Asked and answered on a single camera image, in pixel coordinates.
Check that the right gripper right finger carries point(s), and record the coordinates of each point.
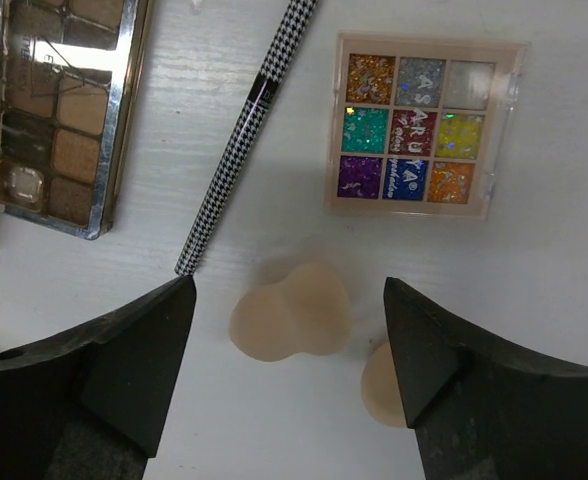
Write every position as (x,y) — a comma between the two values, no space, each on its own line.
(483,407)

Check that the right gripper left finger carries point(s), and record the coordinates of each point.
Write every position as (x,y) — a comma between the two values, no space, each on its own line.
(91,402)

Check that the beige makeup sponge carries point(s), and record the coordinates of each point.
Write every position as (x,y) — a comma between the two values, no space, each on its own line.
(308,311)
(380,390)

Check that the brown eyeshadow palette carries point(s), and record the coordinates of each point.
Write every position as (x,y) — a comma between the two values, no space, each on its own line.
(69,75)

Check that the glitter eyeshadow palette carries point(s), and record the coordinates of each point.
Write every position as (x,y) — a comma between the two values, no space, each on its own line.
(419,123)

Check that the houndstooth eyeliner pen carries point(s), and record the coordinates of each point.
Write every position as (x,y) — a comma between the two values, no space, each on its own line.
(262,94)

